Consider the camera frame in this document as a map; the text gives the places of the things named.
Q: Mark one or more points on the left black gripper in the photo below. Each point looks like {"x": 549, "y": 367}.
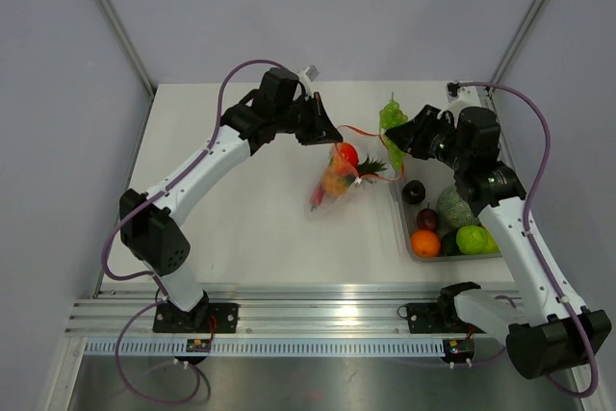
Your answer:
{"x": 321, "y": 128}

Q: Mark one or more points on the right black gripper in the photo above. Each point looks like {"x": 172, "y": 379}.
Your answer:
{"x": 412, "y": 136}

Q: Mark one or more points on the red tomato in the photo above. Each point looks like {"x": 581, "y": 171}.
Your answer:
{"x": 348, "y": 152}

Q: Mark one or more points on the clear orange zip top bag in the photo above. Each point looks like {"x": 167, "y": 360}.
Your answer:
{"x": 360, "y": 160}

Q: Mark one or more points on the plastic pineapple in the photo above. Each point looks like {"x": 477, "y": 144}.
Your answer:
{"x": 340, "y": 175}

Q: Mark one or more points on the red chili pepper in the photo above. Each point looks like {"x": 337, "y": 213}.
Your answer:
{"x": 316, "y": 198}

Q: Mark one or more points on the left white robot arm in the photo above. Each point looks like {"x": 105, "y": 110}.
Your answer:
{"x": 150, "y": 222}

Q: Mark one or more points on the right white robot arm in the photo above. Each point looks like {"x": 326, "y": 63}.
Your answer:
{"x": 556, "y": 330}

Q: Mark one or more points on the clear plastic food bin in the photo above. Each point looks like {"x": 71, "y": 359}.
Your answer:
{"x": 435, "y": 177}

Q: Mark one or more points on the dark purple plum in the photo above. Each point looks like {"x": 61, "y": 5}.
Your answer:
{"x": 413, "y": 192}

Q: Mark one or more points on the dark red apple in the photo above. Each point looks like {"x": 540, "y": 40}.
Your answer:
{"x": 427, "y": 219}

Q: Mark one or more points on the green netted melon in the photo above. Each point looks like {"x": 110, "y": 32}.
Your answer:
{"x": 454, "y": 210}

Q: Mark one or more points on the orange fruit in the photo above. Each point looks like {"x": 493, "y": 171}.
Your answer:
{"x": 425, "y": 244}

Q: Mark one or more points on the green lime apple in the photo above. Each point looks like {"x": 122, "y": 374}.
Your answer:
{"x": 471, "y": 239}

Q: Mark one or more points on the light green pear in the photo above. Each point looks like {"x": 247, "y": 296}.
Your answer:
{"x": 491, "y": 246}

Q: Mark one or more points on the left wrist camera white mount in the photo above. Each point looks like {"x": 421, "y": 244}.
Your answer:
{"x": 307, "y": 76}

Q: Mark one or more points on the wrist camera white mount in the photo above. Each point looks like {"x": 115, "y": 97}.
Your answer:
{"x": 307, "y": 76}
{"x": 460, "y": 98}

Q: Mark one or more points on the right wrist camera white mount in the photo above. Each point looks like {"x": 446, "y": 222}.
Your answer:
{"x": 460, "y": 98}

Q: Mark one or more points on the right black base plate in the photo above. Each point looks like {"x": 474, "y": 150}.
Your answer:
{"x": 425, "y": 318}

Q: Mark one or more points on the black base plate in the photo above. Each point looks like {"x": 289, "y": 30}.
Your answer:
{"x": 220, "y": 318}
{"x": 425, "y": 318}

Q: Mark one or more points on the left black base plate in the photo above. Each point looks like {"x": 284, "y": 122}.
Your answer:
{"x": 220, "y": 318}

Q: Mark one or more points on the right aluminium frame post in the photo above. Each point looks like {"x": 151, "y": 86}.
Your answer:
{"x": 518, "y": 40}

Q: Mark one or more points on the aluminium frame post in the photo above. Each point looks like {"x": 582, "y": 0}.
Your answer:
{"x": 518, "y": 40}
{"x": 127, "y": 46}

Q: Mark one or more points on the left aluminium frame post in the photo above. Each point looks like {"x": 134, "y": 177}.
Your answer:
{"x": 127, "y": 46}

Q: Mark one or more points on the aluminium mounting rail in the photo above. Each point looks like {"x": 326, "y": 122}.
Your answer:
{"x": 266, "y": 311}

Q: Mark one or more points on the white slotted cable duct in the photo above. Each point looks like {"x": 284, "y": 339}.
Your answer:
{"x": 231, "y": 347}

